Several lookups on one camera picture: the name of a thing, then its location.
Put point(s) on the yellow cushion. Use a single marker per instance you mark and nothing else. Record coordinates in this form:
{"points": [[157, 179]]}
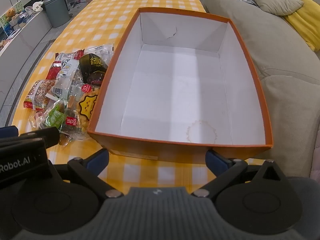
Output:
{"points": [[305, 22]]}

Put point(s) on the small clear snack packet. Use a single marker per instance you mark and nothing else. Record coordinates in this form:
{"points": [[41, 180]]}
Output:
{"points": [[37, 121]]}

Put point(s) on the beige sofa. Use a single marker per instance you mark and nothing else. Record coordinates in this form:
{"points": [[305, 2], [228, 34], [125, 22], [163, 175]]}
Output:
{"points": [[275, 62]]}

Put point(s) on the yellow waffle snack packet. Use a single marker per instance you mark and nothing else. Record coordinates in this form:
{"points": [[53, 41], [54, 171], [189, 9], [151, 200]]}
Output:
{"points": [[87, 105]]}

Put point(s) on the green snack packet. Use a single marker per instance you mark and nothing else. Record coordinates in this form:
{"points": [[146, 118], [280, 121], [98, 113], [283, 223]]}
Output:
{"points": [[55, 117]]}

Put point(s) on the yellow checked tablecloth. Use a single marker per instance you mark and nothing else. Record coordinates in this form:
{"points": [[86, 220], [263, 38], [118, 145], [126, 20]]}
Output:
{"points": [[82, 30]]}

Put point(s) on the dark snack packet red label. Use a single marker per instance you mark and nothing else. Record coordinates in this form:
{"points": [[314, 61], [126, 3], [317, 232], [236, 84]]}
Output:
{"points": [[72, 125]]}

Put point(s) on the black snack packet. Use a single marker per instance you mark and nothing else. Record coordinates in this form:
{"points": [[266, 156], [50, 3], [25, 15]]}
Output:
{"points": [[92, 67]]}

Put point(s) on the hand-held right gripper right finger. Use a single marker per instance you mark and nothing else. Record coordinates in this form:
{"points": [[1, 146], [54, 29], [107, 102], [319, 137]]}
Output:
{"points": [[215, 160]]}

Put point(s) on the clear plastic snack packet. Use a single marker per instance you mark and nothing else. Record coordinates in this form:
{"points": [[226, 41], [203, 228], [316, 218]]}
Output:
{"points": [[102, 50]]}

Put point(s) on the orange cardboard box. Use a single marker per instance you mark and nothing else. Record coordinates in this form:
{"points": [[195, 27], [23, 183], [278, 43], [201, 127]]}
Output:
{"points": [[175, 92]]}

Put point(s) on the small dark thing on sofa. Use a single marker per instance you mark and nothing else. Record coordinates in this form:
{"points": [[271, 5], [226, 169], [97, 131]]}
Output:
{"points": [[247, 2]]}

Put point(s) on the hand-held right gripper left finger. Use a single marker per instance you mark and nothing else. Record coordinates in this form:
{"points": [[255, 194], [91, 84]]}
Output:
{"points": [[98, 160]]}

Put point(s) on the grey trash bin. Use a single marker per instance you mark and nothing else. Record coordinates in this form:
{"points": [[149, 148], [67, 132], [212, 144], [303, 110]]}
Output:
{"points": [[56, 11]]}

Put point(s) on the red white snack packet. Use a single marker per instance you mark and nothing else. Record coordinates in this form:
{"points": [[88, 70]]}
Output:
{"points": [[66, 62]]}

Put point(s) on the red brown snack packet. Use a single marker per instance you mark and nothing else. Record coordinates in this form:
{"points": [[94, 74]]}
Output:
{"points": [[37, 93]]}

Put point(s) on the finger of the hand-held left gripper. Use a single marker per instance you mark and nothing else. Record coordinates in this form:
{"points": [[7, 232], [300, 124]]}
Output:
{"points": [[8, 131], [45, 136]]}

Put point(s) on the white low cabinet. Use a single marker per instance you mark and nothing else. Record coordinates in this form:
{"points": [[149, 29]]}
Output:
{"points": [[25, 38]]}

